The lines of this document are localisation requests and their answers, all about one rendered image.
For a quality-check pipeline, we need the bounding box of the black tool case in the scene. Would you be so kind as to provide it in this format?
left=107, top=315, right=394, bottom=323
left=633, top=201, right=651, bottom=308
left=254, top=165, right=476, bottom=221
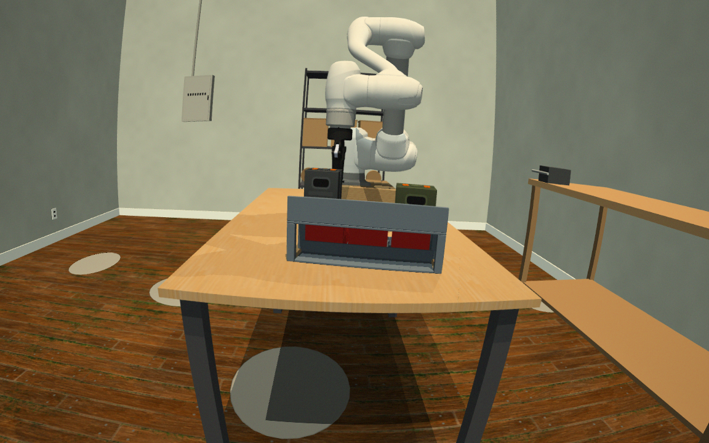
left=304, top=168, right=343, bottom=199

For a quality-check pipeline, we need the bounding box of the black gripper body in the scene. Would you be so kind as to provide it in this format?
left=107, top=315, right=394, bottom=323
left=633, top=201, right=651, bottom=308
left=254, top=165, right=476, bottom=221
left=327, top=127, right=353, bottom=158

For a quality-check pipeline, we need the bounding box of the olive green case with orange latches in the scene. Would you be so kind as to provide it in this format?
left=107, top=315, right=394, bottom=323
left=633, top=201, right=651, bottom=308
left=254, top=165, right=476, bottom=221
left=395, top=183, right=437, bottom=206

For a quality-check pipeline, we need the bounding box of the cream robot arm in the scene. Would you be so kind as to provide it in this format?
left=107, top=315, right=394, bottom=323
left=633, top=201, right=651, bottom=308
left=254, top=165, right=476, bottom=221
left=325, top=17, right=425, bottom=186

